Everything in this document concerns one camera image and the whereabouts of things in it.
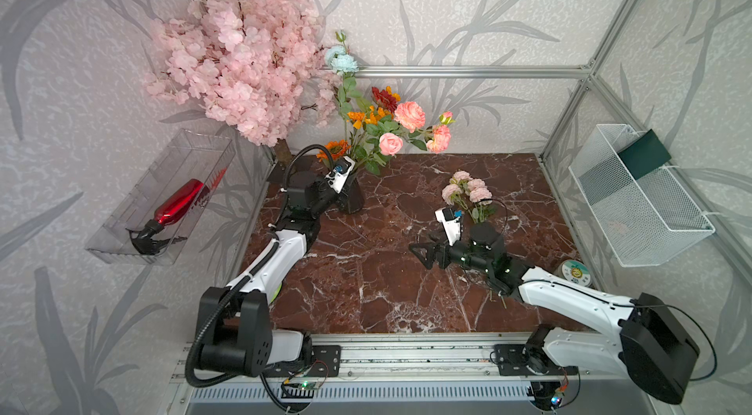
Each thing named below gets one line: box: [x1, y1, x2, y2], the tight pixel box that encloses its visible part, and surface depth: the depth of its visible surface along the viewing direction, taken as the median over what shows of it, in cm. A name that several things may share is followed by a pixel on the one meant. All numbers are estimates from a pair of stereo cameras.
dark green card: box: [616, 128, 672, 181], surface depth 72 cm
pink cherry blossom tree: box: [143, 0, 338, 165], surface depth 75 cm
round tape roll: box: [555, 259, 593, 288], surface depth 82 cm
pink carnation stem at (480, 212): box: [451, 187, 497, 225], surface depth 104 cm
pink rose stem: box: [378, 132, 404, 156], surface depth 69 cm
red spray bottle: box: [126, 178, 205, 256], surface depth 63 cm
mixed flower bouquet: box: [316, 30, 456, 176], surface depth 80 cm
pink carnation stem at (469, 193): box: [441, 170, 493, 224], surface depth 106 cm
